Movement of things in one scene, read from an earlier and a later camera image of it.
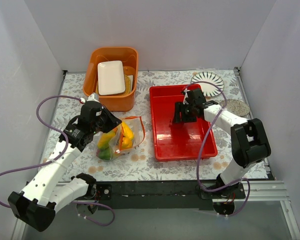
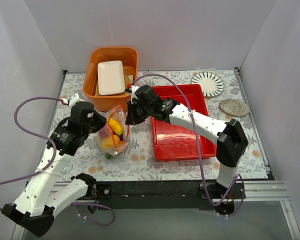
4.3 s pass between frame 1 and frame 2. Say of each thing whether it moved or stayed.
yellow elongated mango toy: moved
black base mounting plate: stayed
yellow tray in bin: stayed
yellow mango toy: moved
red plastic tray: stayed
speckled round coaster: stayed
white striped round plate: stayed
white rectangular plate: stayed
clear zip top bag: moved
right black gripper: moved
